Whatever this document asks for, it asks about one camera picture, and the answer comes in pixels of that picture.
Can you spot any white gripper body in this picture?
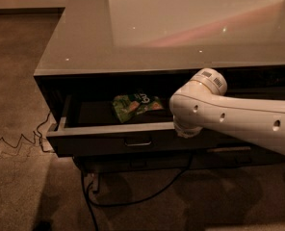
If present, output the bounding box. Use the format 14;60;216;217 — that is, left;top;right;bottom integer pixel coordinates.
173;116;202;139

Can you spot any dark drawer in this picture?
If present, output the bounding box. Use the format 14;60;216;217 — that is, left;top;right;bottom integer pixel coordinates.
191;145;285;169
226;87;285;101
73;152;192;173
47;96;215;157

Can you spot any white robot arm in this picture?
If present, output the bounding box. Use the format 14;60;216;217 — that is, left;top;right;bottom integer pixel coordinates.
169;68;285;155

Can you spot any grey drawer cabinet counter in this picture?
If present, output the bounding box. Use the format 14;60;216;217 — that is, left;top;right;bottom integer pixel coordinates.
33;0;285;194

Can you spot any green snack bag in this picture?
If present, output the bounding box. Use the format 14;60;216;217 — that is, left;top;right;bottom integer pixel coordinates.
112;92;164;123

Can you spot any thick black floor cable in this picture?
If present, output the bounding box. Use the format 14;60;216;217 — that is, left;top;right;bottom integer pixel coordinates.
80;152;194;231

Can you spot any thin black zigzag cable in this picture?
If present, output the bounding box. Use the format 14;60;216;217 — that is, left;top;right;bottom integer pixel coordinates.
0;112;59;154

